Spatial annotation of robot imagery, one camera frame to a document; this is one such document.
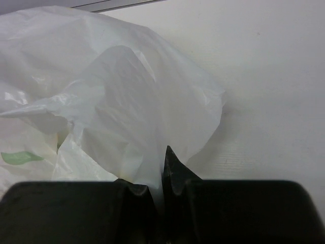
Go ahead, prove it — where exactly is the white printed plastic bag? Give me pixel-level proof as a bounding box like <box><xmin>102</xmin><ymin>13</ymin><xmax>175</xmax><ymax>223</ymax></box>
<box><xmin>1</xmin><ymin>6</ymin><xmax>225</xmax><ymax>196</ymax></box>

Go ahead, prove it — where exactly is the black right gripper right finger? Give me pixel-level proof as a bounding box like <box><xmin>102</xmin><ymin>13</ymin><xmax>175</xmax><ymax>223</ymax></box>
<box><xmin>162</xmin><ymin>147</ymin><xmax>324</xmax><ymax>243</ymax></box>

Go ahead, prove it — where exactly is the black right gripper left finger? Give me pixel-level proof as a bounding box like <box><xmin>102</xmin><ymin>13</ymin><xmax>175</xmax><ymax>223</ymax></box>
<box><xmin>1</xmin><ymin>179</ymin><xmax>157</xmax><ymax>243</ymax></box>

